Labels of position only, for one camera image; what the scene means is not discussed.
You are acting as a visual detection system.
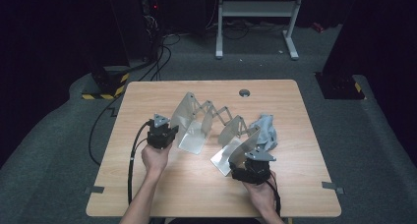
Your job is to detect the white metal stand frame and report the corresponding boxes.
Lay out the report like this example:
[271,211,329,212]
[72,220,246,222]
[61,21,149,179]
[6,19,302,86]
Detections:
[214,0,306,61]

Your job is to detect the grey floor tape strip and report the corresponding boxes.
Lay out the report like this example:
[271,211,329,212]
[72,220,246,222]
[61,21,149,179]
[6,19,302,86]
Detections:
[84,186,105,195]
[321,181,345,195]

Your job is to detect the long black floor cable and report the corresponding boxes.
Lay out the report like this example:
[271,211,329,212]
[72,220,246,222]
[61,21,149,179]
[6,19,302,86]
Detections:
[88,93,123,167]

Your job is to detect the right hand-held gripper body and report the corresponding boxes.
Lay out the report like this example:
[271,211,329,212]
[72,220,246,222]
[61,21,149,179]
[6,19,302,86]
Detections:
[229,148,277,186]

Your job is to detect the black cables under stand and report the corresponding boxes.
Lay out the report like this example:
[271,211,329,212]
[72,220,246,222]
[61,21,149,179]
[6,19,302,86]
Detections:
[206,19,286,41]

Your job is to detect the bundle of black floor cables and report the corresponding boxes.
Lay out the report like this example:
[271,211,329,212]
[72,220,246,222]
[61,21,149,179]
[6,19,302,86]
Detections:
[129,33,182,83]

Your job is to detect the person's right hand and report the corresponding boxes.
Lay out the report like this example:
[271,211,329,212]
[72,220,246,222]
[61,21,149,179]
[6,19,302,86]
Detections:
[242,171,278,215]

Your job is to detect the silver metal expandable bookend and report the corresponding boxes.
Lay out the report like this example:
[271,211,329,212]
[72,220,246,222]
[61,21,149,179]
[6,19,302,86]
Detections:
[170,91,264,178]

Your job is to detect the dark equipment rack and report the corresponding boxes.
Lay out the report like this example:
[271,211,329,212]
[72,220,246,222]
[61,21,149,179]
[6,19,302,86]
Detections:
[140,0,164,62]

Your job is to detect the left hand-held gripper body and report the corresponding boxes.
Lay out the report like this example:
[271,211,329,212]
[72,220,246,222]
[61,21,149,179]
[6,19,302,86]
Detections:
[146,113,174,149]

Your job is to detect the black base with yellow stripes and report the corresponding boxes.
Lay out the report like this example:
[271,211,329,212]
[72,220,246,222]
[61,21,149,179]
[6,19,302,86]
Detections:
[314,71,367,100]
[81,64,131,100]

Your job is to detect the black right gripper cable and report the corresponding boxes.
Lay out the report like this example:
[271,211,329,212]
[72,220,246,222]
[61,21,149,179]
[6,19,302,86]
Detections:
[265,179,282,217]

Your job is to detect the person's left hand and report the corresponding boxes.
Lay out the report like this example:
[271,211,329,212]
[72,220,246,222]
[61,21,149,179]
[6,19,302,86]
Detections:
[141,141,173,176]

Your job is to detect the grey microfibre cleaning cloth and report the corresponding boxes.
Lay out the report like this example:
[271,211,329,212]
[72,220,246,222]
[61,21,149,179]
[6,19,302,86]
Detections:
[249,113,279,152]

